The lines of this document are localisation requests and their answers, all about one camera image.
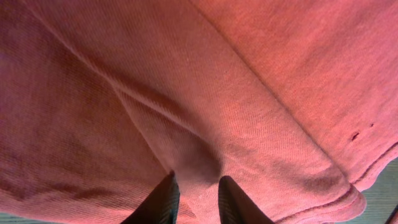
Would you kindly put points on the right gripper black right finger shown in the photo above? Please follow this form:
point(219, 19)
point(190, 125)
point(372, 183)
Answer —
point(235, 206)

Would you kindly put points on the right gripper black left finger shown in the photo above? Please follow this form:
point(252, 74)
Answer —
point(160, 206)

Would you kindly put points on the orange printed t-shirt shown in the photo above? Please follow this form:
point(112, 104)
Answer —
point(100, 100)

